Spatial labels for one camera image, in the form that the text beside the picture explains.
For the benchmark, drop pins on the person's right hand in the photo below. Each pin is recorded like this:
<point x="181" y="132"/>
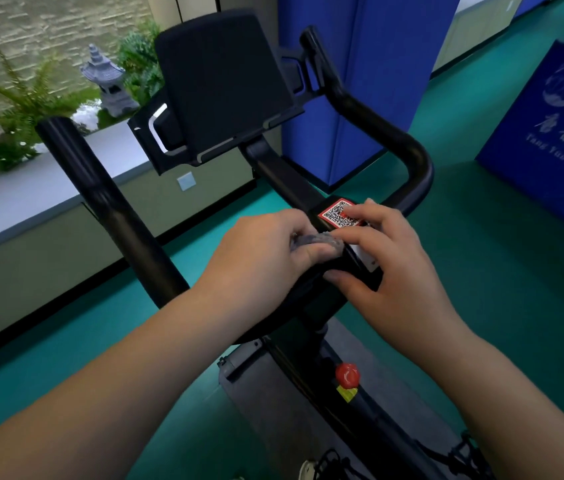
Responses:
<point x="407" y="294"/>

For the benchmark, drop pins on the person's left hand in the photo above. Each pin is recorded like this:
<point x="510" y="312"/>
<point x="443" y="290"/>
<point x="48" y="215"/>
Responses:
<point x="257" y="264"/>

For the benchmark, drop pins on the grey cleaning cloth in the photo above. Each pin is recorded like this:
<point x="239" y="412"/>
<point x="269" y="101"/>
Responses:
<point x="319" y="239"/>

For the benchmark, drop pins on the black exercise bike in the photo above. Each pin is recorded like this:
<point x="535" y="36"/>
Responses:
<point x="282" y="174"/>
<point x="552" y="154"/>

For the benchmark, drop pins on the person's left forearm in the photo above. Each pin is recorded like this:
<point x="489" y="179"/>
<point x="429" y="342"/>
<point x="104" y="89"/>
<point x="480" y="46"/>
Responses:
<point x="87" y="404"/>

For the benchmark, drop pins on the person's right forearm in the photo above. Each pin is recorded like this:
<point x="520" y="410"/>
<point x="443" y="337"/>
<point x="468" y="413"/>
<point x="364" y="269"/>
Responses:
<point x="522" y="419"/>

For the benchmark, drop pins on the person's white left shoe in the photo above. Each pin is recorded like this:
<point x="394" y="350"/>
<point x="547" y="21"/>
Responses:
<point x="307" y="469"/>

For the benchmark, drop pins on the grey floor mat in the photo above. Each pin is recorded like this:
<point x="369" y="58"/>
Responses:
<point x="272" y="409"/>

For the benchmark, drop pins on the black tablet holder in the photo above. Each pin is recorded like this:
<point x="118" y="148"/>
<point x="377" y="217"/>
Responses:
<point x="222" y="79"/>

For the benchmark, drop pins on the green moss bed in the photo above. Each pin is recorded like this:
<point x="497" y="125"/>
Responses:
<point x="107" y="119"/>

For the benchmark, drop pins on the white pebble path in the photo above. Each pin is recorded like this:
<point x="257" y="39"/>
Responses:
<point x="86" y="117"/>

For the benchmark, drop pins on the grey stone pagoda lantern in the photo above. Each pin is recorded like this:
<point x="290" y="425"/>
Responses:
<point x="112" y="89"/>

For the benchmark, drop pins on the grey-topped beige cabinet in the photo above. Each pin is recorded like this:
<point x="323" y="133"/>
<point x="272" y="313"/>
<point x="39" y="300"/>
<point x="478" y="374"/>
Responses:
<point x="477" y="24"/>
<point x="37" y="194"/>

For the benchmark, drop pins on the large dark green fern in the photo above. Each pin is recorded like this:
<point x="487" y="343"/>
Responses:
<point x="139" y="59"/>

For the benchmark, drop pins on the blue padded column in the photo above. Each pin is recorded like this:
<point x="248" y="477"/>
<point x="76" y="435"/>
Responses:
<point x="377" y="59"/>
<point x="532" y="2"/>

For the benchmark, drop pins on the small dark green plant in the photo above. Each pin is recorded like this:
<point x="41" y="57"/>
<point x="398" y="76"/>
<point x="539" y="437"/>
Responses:
<point x="7" y="152"/>

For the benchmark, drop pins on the light green fern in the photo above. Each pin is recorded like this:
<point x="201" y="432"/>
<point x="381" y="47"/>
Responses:
<point x="27" y="104"/>

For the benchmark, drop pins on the white wall outlet plate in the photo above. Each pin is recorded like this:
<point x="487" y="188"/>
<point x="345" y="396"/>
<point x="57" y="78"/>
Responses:
<point x="186" y="181"/>

